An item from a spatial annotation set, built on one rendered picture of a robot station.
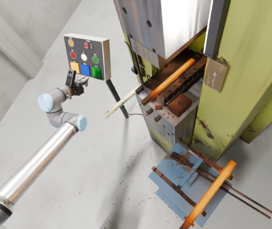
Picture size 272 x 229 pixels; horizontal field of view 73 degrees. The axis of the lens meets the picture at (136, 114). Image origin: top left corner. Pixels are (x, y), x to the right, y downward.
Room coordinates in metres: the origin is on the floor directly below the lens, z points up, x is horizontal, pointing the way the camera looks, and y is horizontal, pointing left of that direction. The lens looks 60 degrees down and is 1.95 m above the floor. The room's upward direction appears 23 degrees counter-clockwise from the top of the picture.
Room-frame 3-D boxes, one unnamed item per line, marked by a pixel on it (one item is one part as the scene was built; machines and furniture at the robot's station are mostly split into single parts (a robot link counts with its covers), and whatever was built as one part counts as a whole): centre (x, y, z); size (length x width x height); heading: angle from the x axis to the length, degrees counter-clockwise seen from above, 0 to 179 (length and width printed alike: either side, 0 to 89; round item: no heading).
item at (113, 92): (1.16, 0.12, 0.54); 0.04 x 0.04 x 1.08; 21
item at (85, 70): (1.08, 0.21, 1.01); 0.07 x 0.05 x 0.07; 46
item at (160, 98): (0.74, -0.35, 0.96); 0.42 x 0.20 x 0.09; 111
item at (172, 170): (0.14, -0.13, 0.72); 0.40 x 0.30 x 0.02; 25
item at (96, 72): (1.01, 0.14, 1.01); 0.07 x 0.05 x 0.07; 46
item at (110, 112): (0.96, 0.05, 0.62); 0.44 x 0.05 x 0.05; 111
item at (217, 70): (0.42, -0.39, 1.27); 0.09 x 0.02 x 0.17; 21
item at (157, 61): (0.74, -0.35, 1.32); 0.42 x 0.20 x 0.10; 111
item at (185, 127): (0.70, -0.38, 0.69); 0.56 x 0.38 x 0.45; 111
